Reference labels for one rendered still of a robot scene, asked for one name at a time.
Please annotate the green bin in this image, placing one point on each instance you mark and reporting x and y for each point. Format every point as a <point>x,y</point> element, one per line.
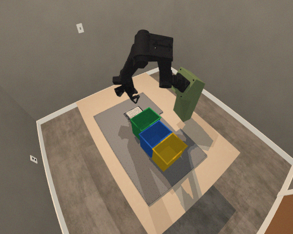
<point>143,120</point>

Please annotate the blue open-top bin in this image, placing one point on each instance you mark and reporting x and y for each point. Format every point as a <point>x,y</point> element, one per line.
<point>153,135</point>

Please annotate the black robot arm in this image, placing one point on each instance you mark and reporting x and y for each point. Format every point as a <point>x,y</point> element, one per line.
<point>142,51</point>

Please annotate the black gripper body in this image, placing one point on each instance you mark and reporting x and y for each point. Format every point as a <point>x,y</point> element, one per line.
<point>134,91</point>

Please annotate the yellow open-top bin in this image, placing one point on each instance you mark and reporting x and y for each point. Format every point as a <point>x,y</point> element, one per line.
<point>168,151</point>

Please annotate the white well plate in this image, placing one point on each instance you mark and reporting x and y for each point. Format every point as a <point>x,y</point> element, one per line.
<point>134,112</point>

